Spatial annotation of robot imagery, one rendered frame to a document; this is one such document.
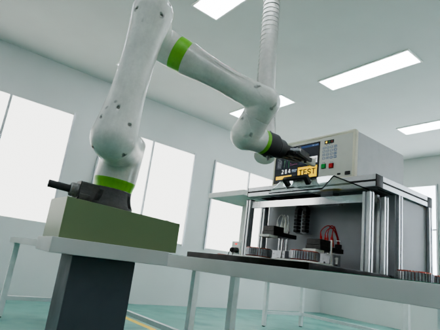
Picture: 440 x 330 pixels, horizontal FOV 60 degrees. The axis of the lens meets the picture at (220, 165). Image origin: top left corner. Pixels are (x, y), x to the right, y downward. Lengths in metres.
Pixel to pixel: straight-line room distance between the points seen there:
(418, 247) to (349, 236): 0.27
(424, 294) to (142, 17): 1.00
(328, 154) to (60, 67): 5.12
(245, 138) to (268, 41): 2.36
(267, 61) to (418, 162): 5.70
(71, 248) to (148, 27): 0.64
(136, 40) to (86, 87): 5.17
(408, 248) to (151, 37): 1.21
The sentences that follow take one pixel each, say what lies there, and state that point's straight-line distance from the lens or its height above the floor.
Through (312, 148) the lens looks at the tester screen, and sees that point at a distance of 1.73.
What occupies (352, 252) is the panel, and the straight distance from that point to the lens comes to 1.67.
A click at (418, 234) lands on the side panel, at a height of 0.95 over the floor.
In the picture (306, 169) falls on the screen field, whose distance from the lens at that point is 1.72.
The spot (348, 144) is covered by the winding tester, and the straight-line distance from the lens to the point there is 1.63.
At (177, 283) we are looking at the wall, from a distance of 6.77.
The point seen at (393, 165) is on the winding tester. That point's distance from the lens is 1.85.
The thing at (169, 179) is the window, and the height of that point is 2.05.
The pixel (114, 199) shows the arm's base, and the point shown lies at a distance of 1.19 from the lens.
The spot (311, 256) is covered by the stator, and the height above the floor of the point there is 0.80.
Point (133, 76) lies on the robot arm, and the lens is 1.13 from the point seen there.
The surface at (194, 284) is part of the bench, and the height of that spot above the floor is 0.56.
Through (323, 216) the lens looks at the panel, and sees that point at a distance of 1.77.
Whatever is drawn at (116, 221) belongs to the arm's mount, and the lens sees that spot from 1.13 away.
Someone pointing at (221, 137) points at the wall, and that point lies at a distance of 7.44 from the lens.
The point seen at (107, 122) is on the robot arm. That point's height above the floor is 1.06.
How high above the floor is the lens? 0.73
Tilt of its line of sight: 15 degrees up
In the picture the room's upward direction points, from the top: 7 degrees clockwise
